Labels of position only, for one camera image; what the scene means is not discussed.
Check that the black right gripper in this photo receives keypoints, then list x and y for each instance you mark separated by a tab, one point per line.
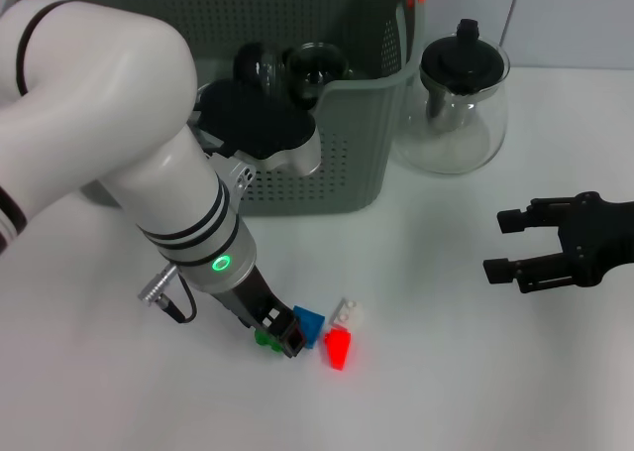
599	238

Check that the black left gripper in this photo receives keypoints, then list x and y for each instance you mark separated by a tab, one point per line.
247	297

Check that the blue square toy plate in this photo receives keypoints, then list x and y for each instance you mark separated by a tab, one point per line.
312	324

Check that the glass teacup with black sleeve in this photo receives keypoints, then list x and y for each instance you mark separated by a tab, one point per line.
257	64
317	69

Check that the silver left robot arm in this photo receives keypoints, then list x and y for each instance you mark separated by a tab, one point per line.
99	99

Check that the grey-green perforated storage bin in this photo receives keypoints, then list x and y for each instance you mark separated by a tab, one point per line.
347	139

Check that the translucent green toy brick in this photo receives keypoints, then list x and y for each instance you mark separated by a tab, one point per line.
262	341

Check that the red-orange sloped toy brick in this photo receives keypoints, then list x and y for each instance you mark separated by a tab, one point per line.
338	349

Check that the white toy brick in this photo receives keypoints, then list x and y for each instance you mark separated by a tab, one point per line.
349	313

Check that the glass teapot with black lid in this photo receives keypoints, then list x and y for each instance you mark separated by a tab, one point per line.
463	62

